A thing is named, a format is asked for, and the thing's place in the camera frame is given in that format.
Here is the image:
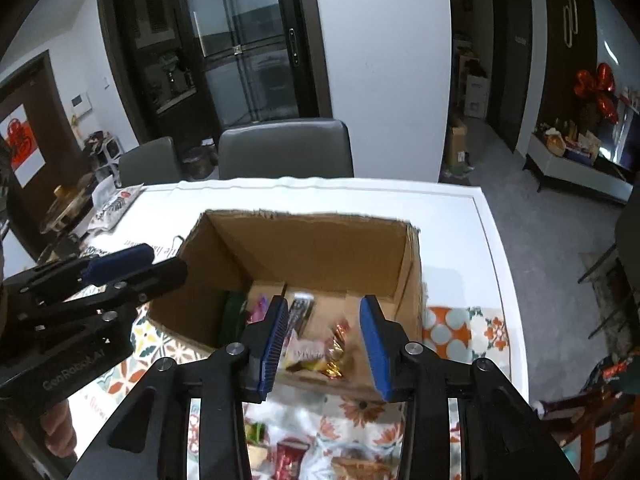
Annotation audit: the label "grey chair on left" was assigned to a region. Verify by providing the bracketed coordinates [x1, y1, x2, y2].
[118, 136, 182, 188]

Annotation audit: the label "white patterned snack bag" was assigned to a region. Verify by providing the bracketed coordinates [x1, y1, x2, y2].
[88, 184, 143, 232]

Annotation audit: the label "red fu wall calendar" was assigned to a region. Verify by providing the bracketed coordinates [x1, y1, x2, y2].
[1, 104, 46, 188]

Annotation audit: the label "red white snack packet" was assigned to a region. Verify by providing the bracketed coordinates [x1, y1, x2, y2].
[273, 438, 310, 480]

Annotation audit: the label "grey chair near box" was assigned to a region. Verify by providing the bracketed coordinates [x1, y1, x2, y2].
[218, 118, 354, 180]

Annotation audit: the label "white labelled snack bar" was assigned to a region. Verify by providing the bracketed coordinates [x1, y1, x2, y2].
[282, 335, 326, 372]

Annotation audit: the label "light green snack packet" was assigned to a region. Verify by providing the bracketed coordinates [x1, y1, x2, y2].
[244, 422, 269, 445]

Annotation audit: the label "metal hot pot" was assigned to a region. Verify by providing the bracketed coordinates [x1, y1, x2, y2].
[39, 172, 96, 234]

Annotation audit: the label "white low cabinet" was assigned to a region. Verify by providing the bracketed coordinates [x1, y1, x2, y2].
[523, 136, 634, 204]

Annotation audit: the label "dark green snack packet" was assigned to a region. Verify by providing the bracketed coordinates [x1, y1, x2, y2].
[218, 290, 246, 347]

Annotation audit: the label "brown cardboard box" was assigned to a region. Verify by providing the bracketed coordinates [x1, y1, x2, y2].
[149, 210, 423, 401]

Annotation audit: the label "pink snack packet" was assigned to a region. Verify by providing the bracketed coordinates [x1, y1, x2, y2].
[247, 294, 270, 324]

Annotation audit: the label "red foil balloons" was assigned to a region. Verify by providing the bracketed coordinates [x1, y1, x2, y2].
[574, 62, 620, 125]

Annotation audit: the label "person's left hand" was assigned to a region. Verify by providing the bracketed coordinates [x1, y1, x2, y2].
[40, 400, 77, 458]

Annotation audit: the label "glass sliding door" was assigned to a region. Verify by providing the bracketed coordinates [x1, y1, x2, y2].
[179, 0, 319, 129]

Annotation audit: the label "gold candy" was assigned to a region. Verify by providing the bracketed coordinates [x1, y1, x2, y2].
[321, 318, 352, 380]

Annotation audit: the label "wall intercom panel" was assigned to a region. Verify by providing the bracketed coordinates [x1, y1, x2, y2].
[70, 92, 92, 118]

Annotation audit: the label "brown translucent snack bag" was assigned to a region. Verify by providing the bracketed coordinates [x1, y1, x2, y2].
[331, 448, 393, 480]

